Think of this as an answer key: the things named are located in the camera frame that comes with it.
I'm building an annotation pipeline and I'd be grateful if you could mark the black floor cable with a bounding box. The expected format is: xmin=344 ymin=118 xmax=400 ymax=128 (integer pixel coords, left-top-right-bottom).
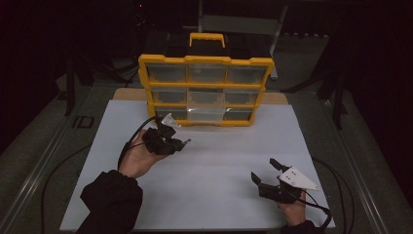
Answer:
xmin=311 ymin=157 xmax=357 ymax=234
xmin=40 ymin=143 xmax=93 ymax=234

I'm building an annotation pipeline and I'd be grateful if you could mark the yellow drawer organizer cabinet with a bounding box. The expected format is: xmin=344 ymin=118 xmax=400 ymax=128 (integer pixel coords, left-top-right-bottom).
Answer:
xmin=137 ymin=31 xmax=276 ymax=128

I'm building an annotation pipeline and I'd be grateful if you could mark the white table board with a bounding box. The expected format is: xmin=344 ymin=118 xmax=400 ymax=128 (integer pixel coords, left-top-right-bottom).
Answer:
xmin=59 ymin=98 xmax=336 ymax=232

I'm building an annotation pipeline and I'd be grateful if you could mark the person's right hand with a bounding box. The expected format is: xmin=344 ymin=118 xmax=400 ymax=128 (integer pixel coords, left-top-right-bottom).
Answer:
xmin=276 ymin=189 xmax=308 ymax=228

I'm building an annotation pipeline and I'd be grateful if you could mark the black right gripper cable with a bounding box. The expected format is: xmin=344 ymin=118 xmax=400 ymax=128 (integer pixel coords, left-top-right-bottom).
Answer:
xmin=300 ymin=190 xmax=333 ymax=230

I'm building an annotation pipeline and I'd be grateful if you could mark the clear plastic drawer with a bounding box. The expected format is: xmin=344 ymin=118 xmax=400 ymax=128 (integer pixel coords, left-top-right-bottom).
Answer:
xmin=186 ymin=90 xmax=226 ymax=123

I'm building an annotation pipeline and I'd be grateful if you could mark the grey metal frame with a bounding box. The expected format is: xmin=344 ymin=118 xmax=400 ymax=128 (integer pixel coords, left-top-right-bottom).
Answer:
xmin=182 ymin=0 xmax=290 ymax=81

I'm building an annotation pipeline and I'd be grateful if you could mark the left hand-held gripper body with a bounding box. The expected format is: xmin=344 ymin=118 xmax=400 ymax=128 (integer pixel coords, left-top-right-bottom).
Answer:
xmin=141 ymin=113 xmax=181 ymax=156

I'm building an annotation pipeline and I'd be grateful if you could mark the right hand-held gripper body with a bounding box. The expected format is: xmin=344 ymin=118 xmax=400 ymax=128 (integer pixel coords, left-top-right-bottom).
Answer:
xmin=258 ymin=166 xmax=321 ymax=205

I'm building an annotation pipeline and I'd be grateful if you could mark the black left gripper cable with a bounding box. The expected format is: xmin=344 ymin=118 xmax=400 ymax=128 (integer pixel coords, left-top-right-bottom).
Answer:
xmin=117 ymin=115 xmax=161 ymax=171

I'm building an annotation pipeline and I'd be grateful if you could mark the black metal stand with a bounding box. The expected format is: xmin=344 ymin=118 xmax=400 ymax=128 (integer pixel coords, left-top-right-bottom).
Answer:
xmin=56 ymin=58 xmax=79 ymax=117
xmin=316 ymin=70 xmax=350 ymax=132

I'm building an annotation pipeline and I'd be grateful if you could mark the set of clear organizer drawers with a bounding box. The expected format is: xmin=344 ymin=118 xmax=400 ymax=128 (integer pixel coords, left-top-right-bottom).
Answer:
xmin=145 ymin=63 xmax=268 ymax=122

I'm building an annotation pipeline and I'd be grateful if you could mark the aluminium floor rail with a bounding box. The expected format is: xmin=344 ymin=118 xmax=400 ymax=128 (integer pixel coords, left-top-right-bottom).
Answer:
xmin=320 ymin=98 xmax=391 ymax=234
xmin=0 ymin=97 xmax=86 ymax=234

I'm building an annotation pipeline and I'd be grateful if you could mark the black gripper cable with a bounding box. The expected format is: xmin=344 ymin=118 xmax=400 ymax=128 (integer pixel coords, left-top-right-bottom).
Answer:
xmin=117 ymin=115 xmax=161 ymax=171
xmin=300 ymin=190 xmax=333 ymax=230

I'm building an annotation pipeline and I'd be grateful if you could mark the person's left hand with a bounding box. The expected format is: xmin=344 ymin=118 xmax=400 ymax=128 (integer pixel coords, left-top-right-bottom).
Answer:
xmin=118 ymin=129 xmax=171 ymax=179

